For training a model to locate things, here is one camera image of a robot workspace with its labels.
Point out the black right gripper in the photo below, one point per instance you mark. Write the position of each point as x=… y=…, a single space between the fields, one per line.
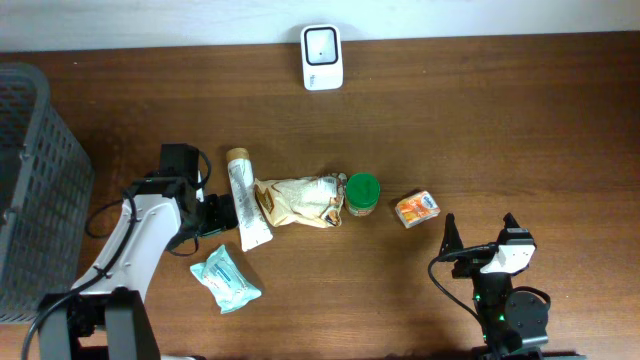
x=449 y=241

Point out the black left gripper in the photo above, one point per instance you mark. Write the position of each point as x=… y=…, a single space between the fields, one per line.
x=219 y=219

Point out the white cream tube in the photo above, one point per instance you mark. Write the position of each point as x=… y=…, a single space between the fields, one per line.
x=253 y=227

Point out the teal tissue pack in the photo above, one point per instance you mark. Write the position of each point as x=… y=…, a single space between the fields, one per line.
x=230 y=289

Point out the orange tissue pack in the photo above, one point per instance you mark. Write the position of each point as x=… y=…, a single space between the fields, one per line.
x=417 y=208

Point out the beige snack bag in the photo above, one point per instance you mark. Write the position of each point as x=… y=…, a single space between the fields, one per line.
x=314 y=201

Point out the green lid jar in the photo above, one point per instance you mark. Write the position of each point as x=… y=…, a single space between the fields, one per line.
x=362 y=194

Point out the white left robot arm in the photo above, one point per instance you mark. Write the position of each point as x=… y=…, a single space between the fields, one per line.
x=103 y=315

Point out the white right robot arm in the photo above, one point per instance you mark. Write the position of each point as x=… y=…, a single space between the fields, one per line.
x=513 y=319

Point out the white barcode scanner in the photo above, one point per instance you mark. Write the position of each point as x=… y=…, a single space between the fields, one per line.
x=321 y=55

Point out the grey plastic basket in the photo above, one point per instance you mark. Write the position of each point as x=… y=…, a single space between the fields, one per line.
x=46 y=184

